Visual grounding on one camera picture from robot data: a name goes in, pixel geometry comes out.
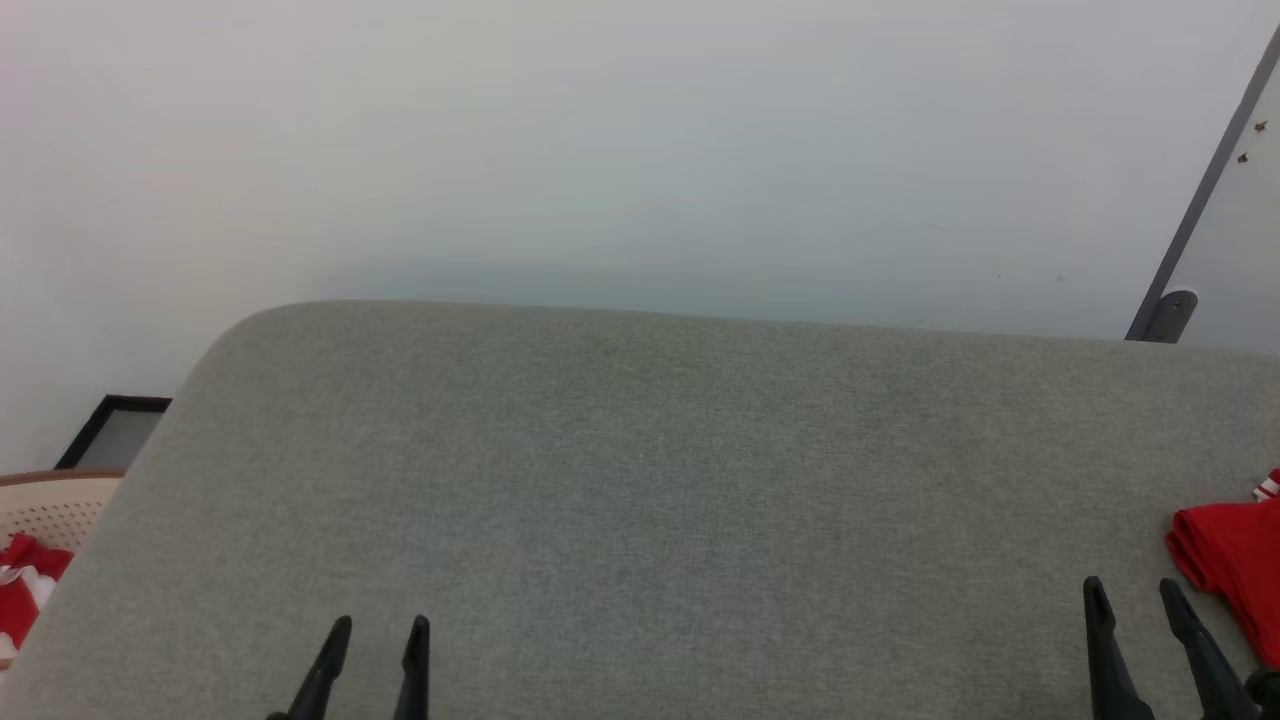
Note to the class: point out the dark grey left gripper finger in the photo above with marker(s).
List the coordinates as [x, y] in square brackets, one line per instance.
[322, 675]
[414, 675]

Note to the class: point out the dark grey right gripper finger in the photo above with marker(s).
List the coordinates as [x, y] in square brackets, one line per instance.
[1205, 660]
[1110, 660]

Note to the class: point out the red shirt with white stripes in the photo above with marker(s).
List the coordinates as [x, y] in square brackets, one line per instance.
[1235, 565]

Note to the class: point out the grey fabric sofa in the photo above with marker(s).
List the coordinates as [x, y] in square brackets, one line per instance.
[640, 500]

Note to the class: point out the red and white garment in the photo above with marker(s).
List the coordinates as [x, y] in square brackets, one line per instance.
[25, 590]

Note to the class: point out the beige perforated laundry basket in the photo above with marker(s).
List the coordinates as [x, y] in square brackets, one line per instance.
[55, 510]

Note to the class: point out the black framed panel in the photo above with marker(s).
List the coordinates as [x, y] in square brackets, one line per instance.
[110, 435]

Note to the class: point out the white partition panel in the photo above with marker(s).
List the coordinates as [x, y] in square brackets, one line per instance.
[1245, 250]

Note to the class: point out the grey metal pole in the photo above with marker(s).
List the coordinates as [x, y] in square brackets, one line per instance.
[1190, 230]

